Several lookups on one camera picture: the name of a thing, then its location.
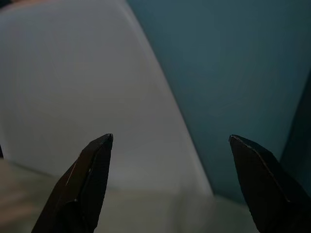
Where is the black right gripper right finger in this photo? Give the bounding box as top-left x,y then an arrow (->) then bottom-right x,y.
228,134 -> 311,233

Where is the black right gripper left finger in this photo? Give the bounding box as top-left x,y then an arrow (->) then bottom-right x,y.
31,133 -> 114,233

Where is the cream pillow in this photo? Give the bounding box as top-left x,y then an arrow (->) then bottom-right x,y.
0,0 -> 216,195

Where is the teal upholstered bed frame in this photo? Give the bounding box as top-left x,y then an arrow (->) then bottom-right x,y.
125,0 -> 311,202

